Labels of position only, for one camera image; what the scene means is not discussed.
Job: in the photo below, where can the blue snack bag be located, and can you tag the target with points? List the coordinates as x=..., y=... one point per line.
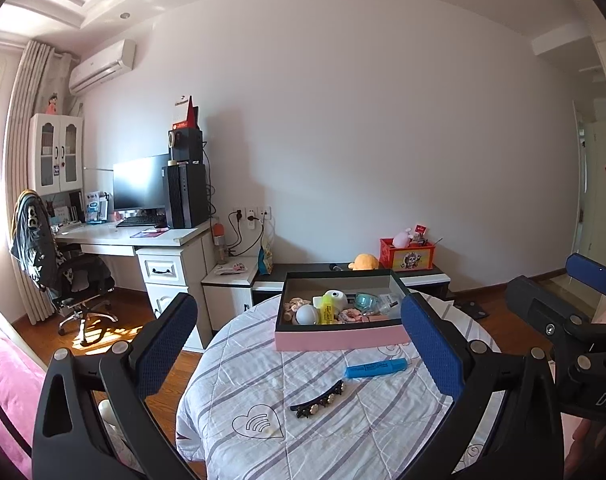
x=266, y=260

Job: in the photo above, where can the white glass-door cabinet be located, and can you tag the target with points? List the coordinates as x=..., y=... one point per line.
x=57, y=152

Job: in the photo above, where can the red printed box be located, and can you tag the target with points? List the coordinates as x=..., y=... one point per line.
x=408, y=257

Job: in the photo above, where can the white round ball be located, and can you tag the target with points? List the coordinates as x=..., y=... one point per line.
x=307, y=314

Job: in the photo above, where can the white door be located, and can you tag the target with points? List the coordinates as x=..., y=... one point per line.
x=580, y=185

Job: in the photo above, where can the dark printed jacket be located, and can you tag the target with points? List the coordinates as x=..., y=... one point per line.
x=30, y=240

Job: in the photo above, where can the pink bedding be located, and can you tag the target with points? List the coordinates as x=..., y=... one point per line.
x=8, y=390

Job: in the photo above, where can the orange cap bottle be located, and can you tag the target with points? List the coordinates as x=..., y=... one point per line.
x=221, y=242

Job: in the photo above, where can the black computer tower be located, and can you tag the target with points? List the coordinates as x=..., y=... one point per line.
x=187, y=195

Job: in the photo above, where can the pink storage box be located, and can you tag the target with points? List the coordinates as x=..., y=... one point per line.
x=340, y=337

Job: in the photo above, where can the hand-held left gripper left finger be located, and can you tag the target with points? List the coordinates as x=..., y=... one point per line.
x=165, y=347

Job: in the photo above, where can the striped curtain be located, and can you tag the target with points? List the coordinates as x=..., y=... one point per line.
x=30, y=110

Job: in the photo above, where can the dark mouse pad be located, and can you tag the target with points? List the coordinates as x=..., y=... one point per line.
x=148, y=233

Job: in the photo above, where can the black speaker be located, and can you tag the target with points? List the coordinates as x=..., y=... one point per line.
x=185, y=145

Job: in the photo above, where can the white bedside cabinet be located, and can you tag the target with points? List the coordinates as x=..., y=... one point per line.
x=228, y=285

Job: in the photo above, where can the black floor scale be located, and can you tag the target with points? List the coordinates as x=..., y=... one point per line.
x=472, y=309

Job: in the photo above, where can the red paper box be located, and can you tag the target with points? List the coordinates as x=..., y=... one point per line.
x=185, y=115

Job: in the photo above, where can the white desk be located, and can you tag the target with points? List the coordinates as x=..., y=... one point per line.
x=133, y=237

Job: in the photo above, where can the yellow plush toy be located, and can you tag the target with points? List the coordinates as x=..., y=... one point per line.
x=364, y=262

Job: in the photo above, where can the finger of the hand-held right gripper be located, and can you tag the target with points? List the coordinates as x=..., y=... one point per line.
x=543, y=305
x=590, y=272

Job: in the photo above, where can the white flat packet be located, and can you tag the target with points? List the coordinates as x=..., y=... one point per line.
x=390, y=302

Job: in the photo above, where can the yellow bottle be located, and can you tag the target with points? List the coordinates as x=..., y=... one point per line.
x=327, y=312

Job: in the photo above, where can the black keyboard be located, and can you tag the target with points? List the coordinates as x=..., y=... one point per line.
x=135, y=221

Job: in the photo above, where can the white wall outlets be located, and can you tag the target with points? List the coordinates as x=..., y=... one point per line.
x=253, y=211

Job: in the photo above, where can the small doll on cabinet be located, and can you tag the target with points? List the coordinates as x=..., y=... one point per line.
x=53, y=103

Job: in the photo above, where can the teal brush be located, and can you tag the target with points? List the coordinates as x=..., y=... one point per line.
x=369, y=302

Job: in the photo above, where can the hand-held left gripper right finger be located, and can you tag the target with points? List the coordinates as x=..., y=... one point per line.
x=433, y=347

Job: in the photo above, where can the black studded hair clip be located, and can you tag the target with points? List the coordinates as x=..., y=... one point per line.
x=317, y=400

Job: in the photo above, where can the pink plush toy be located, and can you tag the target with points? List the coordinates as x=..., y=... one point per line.
x=404, y=237

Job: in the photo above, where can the white air conditioner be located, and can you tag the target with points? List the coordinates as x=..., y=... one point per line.
x=103, y=70

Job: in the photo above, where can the blue highlighter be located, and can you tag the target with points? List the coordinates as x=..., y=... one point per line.
x=377, y=368

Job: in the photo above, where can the striped white quilt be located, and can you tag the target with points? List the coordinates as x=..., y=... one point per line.
x=263, y=385

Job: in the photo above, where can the black office chair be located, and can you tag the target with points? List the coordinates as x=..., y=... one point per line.
x=83, y=280

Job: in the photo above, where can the black computer monitor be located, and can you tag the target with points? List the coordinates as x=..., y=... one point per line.
x=140, y=185

